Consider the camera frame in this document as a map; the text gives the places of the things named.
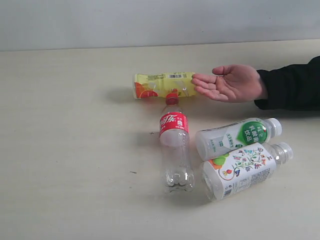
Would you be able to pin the black sleeved forearm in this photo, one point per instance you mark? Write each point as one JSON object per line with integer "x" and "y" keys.
{"x": 294, "y": 87}

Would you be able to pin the clear cola bottle red label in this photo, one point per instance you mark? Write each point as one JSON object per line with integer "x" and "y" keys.
{"x": 175, "y": 146}

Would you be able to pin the person's open hand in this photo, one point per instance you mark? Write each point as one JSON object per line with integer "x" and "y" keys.
{"x": 235, "y": 83}

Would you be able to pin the yellow juice bottle red cap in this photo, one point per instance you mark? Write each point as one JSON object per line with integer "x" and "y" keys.
{"x": 163, "y": 84}

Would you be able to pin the clear bottle floral label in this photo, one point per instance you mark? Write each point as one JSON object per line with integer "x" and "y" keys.
{"x": 242, "y": 168}

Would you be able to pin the white bottle green label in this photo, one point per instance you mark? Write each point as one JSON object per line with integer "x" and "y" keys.
{"x": 215, "y": 142}

